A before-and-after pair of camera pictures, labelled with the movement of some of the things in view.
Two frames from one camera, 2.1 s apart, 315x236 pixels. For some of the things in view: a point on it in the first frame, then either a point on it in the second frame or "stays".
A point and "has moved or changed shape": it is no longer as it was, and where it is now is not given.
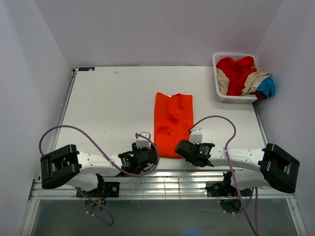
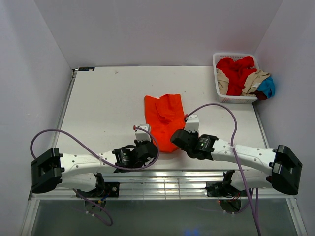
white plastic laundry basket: [232, 99] stays
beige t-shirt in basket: [254, 78] stays
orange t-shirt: [173, 123] has moved or changed shape
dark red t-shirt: [260, 95] stays
